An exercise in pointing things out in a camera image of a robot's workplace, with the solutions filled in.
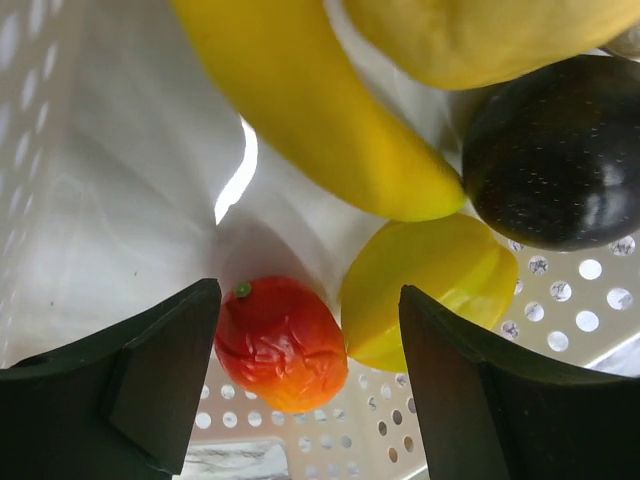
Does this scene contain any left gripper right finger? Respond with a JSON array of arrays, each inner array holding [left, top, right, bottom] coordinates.
[[399, 286, 639, 479]]

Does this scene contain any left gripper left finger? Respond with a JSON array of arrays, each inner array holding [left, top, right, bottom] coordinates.
[[1, 278, 221, 479]]

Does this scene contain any yellow toy starfruit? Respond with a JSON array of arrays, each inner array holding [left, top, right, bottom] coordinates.
[[340, 213, 518, 373]]

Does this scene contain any orange red toy mango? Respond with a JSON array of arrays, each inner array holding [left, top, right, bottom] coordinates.
[[214, 275, 349, 414]]

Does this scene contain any white plastic basket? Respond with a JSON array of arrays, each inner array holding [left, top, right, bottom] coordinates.
[[1, 1, 639, 479]]

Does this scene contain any yellow toy pear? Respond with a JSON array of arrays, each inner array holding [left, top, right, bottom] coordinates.
[[343, 0, 639, 90]]

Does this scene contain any yellow toy banana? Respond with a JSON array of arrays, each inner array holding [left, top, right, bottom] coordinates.
[[173, 0, 466, 221]]

